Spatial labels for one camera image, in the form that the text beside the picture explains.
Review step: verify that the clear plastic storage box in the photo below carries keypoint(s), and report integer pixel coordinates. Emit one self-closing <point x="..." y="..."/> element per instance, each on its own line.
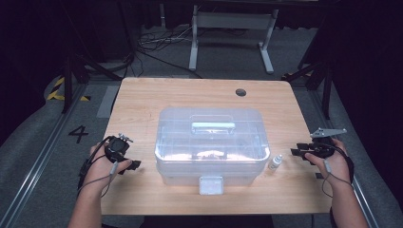
<point x="210" y="148"/>

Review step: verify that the yellow and black floor tape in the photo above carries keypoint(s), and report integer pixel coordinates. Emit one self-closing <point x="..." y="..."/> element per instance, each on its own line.
<point x="53" y="93"/>

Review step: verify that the person's left hand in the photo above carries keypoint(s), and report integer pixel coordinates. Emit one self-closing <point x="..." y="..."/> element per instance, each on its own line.
<point x="99" y="164"/>

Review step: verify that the grey tape strip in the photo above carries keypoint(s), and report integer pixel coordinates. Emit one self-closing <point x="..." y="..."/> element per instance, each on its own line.
<point x="319" y="175"/>

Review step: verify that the small white bottle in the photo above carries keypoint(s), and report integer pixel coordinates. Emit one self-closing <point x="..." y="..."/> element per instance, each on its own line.
<point x="275" y="163"/>

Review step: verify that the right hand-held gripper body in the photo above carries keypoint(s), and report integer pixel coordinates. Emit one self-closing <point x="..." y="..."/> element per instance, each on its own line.
<point x="323" y="144"/>

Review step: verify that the person's right hand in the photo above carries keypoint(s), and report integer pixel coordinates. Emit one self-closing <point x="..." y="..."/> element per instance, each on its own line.
<point x="337" y="164"/>

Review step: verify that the grey metal desk frame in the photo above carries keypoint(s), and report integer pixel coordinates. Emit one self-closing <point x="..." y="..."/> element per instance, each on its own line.
<point x="234" y="20"/>

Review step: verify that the black tripod stand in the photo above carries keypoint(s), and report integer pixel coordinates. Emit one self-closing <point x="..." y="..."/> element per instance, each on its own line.
<point x="326" y="91"/>
<point x="68" y="82"/>

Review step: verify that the metal floor rail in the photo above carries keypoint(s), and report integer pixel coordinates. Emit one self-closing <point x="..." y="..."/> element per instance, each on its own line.
<point x="38" y="164"/>
<point x="364" y="202"/>

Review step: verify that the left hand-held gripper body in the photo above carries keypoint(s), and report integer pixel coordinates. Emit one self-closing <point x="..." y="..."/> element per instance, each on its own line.
<point x="117" y="147"/>

